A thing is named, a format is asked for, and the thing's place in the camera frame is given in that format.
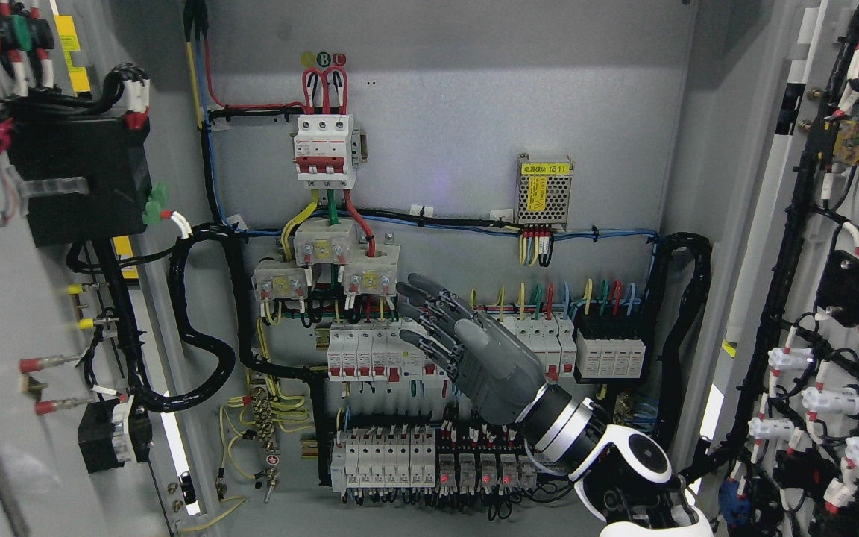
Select black corrugated cable conduit left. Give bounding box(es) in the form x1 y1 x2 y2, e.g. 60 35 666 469
101 222 330 486

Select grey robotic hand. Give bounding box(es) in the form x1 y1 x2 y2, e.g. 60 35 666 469
396 273 570 425

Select black surge protector block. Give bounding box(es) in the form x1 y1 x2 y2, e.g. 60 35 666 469
575 313 647 383

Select lower relay terminal row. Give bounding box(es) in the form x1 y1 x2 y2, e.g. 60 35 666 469
330 407 562 506

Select grey current transformers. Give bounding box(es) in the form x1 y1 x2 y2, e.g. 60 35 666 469
253 217 401 308

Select red three pole main breaker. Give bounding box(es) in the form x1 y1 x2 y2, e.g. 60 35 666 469
293 113 362 190

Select perforated metal power supply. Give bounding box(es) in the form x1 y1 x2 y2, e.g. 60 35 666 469
514 153 575 229

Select white breaker and socket row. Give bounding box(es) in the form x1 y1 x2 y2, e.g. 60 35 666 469
327 314 577 382

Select grey cabinet door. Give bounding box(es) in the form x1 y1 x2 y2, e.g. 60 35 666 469
0 1 219 536
665 1 859 536

